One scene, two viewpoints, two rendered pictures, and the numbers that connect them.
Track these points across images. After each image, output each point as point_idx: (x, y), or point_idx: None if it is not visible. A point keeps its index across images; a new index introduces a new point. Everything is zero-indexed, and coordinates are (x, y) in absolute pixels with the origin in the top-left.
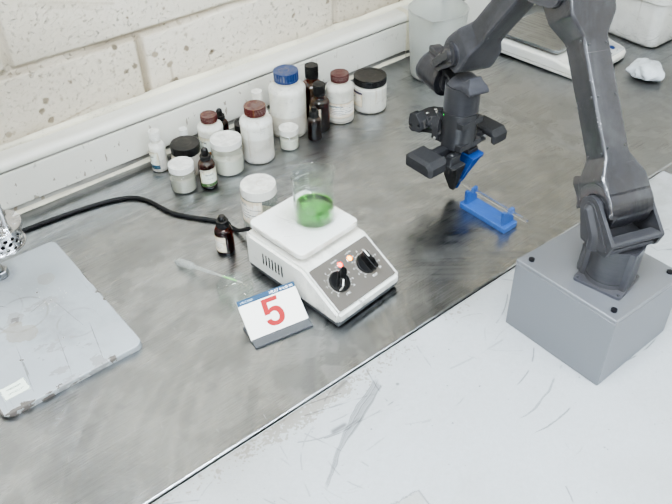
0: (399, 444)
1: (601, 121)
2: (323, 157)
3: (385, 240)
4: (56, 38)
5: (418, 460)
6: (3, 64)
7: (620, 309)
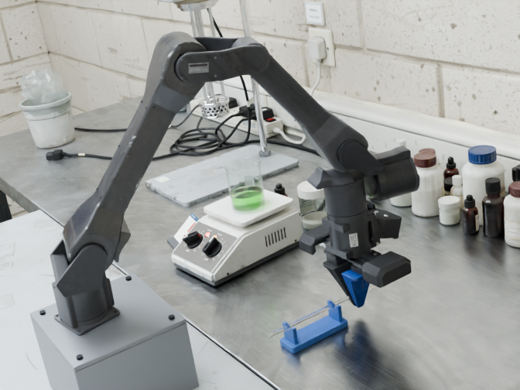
0: (53, 296)
1: (108, 165)
2: (430, 239)
3: (282, 279)
4: (388, 39)
5: (36, 303)
6: (360, 43)
7: (42, 317)
